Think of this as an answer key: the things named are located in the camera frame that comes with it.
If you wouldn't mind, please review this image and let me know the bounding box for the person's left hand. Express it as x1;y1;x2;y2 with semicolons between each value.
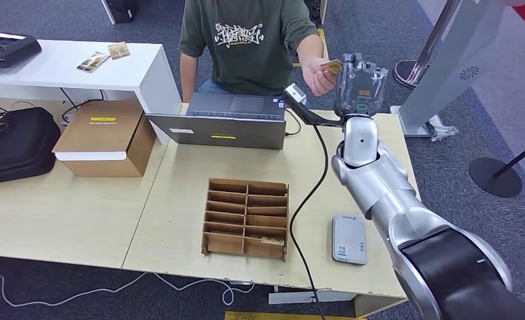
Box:
302;57;338;97

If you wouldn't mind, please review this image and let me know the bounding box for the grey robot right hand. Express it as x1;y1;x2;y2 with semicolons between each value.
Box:
332;53;389;119

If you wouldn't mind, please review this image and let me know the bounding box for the yellow printed ID card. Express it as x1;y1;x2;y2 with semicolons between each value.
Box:
320;59;344;75

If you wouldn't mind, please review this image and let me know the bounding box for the brown slotted card organizer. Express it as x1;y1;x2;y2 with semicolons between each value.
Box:
201;177;290;261

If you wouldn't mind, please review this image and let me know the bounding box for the person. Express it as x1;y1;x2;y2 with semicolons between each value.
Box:
178;0;338;109

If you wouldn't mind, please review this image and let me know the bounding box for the grey card reader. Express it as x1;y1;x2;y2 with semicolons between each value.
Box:
331;215;368;266

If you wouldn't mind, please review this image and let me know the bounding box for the small printed card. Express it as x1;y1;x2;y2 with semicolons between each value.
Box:
107;41;131;61

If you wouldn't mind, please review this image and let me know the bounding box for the long printed card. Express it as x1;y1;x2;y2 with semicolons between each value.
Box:
76;51;111;74

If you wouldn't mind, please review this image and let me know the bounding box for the yellow floor tape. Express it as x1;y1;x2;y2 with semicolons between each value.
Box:
292;28;330;68

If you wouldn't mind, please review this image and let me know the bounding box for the silver kiosk stand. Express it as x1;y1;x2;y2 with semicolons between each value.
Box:
390;0;510;139

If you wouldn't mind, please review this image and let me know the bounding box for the clear plastic bag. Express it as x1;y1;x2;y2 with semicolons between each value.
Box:
429;123;460;143

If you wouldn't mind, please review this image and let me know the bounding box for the grey open laptop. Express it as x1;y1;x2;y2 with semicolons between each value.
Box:
145;92;288;151

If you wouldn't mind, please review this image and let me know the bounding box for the black cabinet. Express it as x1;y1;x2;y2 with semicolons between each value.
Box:
101;0;140;25

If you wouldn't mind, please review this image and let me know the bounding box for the white desk foot bar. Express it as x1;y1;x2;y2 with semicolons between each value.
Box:
268;290;358;305

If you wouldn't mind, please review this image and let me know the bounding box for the brown cardboard box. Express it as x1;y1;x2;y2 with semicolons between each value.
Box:
52;100;157;179

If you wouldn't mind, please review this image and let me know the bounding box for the white side table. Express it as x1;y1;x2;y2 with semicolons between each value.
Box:
0;39;183;146

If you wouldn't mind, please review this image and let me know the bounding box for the black carrying case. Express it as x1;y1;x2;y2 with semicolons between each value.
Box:
0;107;63;187

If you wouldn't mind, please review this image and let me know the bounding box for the black controller device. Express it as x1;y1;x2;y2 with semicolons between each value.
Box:
0;31;43;69

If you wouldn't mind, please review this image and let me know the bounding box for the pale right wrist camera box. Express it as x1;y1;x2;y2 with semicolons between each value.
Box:
285;83;308;105

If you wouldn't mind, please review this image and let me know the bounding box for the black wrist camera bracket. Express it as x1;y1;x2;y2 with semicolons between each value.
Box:
283;90;347;129

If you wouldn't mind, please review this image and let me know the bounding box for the chrome stanchion post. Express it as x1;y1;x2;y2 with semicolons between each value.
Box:
393;0;462;90

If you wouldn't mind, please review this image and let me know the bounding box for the black laptop power cable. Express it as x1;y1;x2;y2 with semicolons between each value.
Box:
284;108;302;137

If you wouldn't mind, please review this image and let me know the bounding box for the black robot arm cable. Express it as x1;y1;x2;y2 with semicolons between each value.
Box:
288;125;330;320

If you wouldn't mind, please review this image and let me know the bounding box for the black stanchion post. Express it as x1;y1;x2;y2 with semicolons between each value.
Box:
468;134;525;199

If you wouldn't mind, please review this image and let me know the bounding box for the black cable under table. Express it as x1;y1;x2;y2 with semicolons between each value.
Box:
59;87;108;125

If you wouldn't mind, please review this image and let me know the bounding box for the white floor cable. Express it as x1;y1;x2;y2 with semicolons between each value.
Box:
0;271;256;308

